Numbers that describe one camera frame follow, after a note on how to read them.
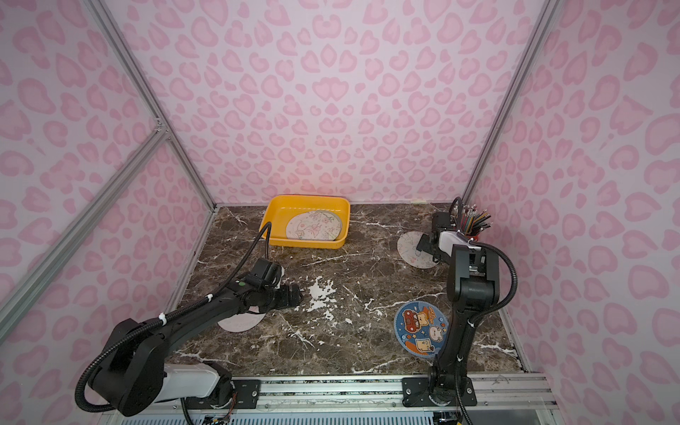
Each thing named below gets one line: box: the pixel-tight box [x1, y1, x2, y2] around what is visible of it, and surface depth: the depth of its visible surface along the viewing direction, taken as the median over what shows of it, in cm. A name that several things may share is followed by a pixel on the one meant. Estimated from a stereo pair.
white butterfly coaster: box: [396, 231, 440, 270], surface depth 106 cm
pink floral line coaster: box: [285, 209, 342, 241], surface depth 112 cm
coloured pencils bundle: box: [460, 203, 494, 236], surface depth 97 cm
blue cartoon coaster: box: [393, 300, 449, 359], surface depth 87 cm
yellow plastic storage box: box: [259, 194, 351, 249], surface depth 113 cm
